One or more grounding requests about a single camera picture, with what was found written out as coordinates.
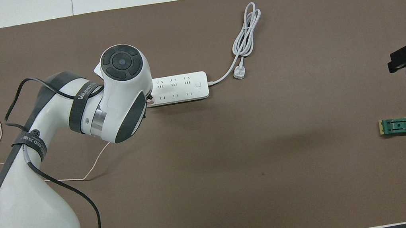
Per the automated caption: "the pink charging cable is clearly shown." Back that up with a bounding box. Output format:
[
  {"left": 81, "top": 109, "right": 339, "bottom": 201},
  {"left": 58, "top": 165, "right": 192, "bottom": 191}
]
[{"left": 0, "top": 103, "right": 116, "bottom": 194}]

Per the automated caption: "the brown table mat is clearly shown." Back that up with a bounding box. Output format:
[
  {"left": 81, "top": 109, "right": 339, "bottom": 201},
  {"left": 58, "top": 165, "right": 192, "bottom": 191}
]
[{"left": 0, "top": 0, "right": 406, "bottom": 228}]

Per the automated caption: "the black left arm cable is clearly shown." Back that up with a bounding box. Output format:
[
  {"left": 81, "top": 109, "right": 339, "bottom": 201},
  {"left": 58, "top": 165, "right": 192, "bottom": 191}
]
[{"left": 0, "top": 66, "right": 126, "bottom": 228}]

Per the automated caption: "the green knife switch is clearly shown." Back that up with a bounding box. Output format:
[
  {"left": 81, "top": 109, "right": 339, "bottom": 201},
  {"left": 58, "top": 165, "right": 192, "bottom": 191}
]
[{"left": 378, "top": 116, "right": 406, "bottom": 140}]

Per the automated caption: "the white power strip cord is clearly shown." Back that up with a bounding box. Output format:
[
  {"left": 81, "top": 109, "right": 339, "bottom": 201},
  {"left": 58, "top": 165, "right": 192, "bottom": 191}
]
[{"left": 196, "top": 0, "right": 271, "bottom": 87}]

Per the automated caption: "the white power strip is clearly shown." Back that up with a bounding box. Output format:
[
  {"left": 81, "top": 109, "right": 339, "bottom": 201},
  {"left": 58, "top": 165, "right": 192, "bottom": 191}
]
[{"left": 144, "top": 70, "right": 211, "bottom": 107}]

